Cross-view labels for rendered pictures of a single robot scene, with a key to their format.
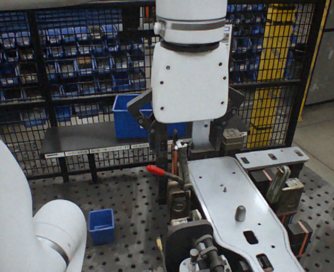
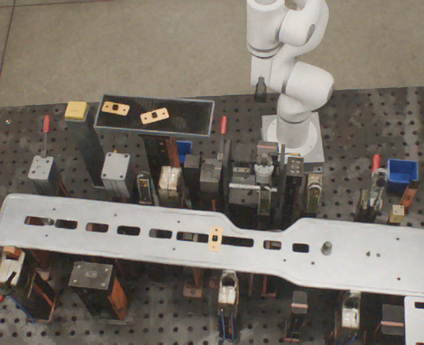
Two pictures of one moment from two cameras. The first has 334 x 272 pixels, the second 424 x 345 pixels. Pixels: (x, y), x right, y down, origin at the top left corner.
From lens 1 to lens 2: 1.59 m
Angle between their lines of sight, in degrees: 75
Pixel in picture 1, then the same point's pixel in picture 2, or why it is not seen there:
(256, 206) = (336, 273)
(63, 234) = (295, 82)
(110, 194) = not seen: outside the picture
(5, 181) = not seen: hidden behind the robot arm
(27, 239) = (280, 56)
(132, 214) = (423, 216)
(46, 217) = (308, 70)
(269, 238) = (293, 262)
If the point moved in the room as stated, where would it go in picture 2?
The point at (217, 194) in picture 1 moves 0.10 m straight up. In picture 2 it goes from (364, 244) to (370, 229)
